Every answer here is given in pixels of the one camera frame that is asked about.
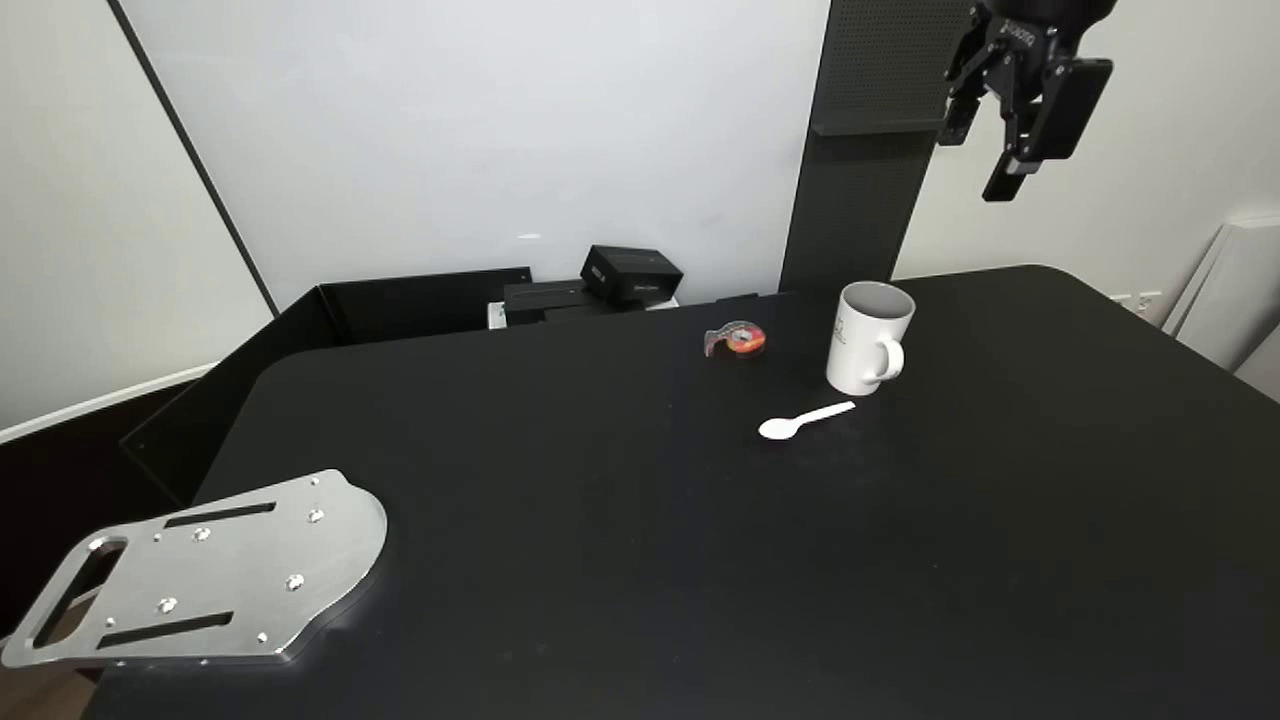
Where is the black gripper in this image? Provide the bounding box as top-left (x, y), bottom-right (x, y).
top-left (938, 0), bottom-right (1115, 204)

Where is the white plastic spoon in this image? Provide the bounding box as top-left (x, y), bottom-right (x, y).
top-left (755, 398), bottom-right (855, 443)

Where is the white ceramic mug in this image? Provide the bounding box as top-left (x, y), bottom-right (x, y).
top-left (825, 279), bottom-right (915, 394)

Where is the red tape dispenser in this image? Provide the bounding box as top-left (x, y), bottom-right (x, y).
top-left (705, 321), bottom-right (767, 357)

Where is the white whiteboard panel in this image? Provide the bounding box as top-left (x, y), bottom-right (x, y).
top-left (121, 0), bottom-right (833, 305)

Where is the grey metal mounting plate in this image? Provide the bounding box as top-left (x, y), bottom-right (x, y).
top-left (5, 468), bottom-right (388, 666)

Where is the black camera box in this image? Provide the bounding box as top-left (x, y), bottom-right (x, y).
top-left (579, 243), bottom-right (685, 306)

